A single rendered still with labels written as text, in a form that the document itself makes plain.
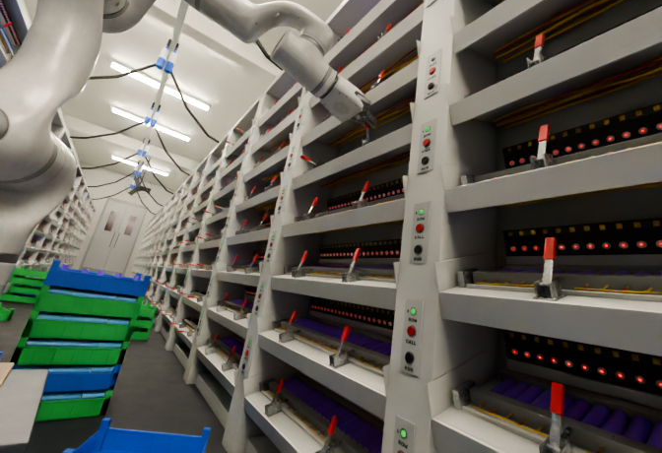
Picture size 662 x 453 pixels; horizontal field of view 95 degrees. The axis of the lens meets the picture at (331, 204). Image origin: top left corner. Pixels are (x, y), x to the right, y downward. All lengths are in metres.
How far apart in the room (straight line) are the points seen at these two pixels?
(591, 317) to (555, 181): 0.18
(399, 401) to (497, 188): 0.40
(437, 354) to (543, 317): 0.18
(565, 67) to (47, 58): 0.86
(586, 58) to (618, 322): 0.37
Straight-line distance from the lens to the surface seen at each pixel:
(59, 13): 0.81
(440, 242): 0.59
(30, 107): 0.68
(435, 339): 0.58
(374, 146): 0.84
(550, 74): 0.64
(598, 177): 0.53
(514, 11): 0.78
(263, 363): 1.18
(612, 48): 0.62
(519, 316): 0.52
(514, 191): 0.56
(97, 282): 1.39
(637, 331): 0.48
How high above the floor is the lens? 0.51
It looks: 17 degrees up
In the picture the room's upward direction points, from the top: 10 degrees clockwise
